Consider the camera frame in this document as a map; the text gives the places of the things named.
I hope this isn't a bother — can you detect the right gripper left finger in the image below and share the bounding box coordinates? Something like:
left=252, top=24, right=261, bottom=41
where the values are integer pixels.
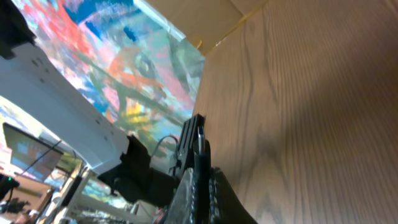
left=165, top=168, right=198, bottom=224

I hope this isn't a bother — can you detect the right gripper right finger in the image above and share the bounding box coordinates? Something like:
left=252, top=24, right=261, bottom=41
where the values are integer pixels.
left=209, top=167, right=257, bottom=224

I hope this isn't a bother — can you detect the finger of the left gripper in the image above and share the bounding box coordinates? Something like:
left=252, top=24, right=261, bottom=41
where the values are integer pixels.
left=169, top=114, right=205, bottom=177

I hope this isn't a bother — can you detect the dark computer monitor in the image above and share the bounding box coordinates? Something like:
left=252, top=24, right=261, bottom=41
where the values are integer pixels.
left=2, top=123, right=63, bottom=182

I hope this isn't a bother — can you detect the colourful abstract wall painting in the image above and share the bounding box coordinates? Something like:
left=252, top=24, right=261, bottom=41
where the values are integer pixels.
left=0, top=0, right=206, bottom=209

